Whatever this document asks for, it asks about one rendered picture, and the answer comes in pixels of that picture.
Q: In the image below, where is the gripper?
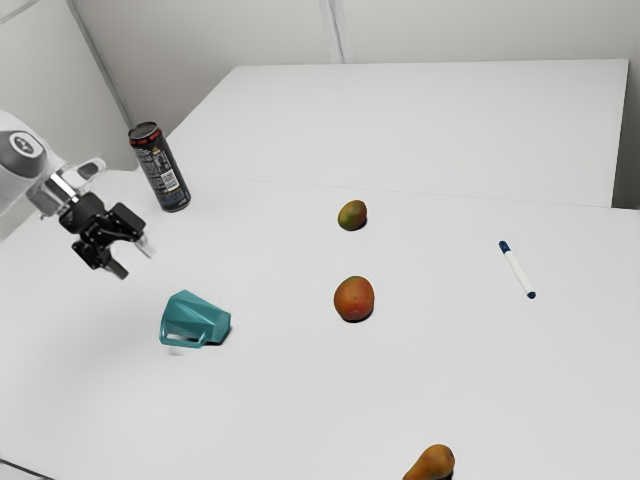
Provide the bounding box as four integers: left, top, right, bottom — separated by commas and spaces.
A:
58, 193, 158, 281

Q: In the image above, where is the teal faceted mug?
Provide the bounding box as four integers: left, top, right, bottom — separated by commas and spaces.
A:
158, 289, 233, 350

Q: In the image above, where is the black drink can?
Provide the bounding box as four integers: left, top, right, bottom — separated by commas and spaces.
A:
127, 121, 192, 214

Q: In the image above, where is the small green red mango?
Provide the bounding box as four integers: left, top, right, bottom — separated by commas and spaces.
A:
337, 199, 369, 232

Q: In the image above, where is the large red orange mango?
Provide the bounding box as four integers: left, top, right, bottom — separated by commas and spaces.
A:
333, 274, 376, 322

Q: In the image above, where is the orange brown pear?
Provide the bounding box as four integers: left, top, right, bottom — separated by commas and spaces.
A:
402, 443, 456, 480

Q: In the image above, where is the white blue capped marker pen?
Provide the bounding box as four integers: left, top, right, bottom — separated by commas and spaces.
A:
497, 240, 538, 301

